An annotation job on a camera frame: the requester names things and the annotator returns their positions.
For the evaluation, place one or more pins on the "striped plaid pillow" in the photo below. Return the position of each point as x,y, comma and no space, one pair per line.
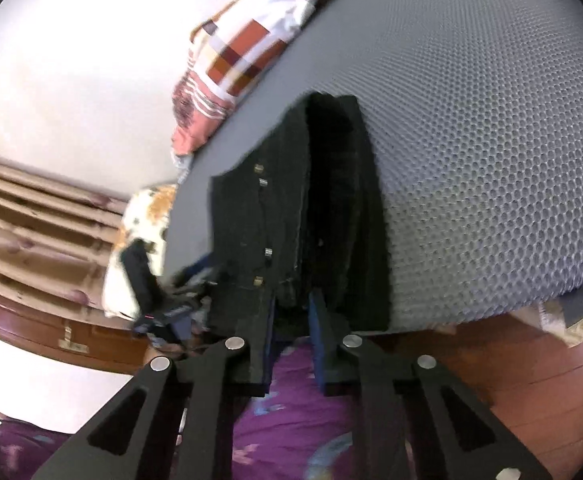
241,55

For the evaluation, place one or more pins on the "wooden bed frame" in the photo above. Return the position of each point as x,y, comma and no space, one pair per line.
21,317

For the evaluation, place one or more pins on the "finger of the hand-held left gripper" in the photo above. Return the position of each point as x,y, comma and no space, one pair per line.
196,275

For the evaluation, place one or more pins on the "grey mesh mat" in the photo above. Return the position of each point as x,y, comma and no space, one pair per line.
471,135

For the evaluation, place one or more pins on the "black pants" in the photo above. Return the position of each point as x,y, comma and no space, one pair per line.
281,200

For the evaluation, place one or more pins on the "metal latch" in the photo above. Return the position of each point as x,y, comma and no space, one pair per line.
73,342

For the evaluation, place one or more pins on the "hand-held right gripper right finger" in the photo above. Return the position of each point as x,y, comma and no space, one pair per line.
324,355

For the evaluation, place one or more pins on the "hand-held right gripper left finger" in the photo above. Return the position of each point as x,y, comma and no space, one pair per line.
216,385

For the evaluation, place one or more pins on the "beige slatted headboard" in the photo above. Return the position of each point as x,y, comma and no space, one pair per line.
31,220

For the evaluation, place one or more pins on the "white floral cloth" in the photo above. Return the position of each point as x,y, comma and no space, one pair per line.
141,210

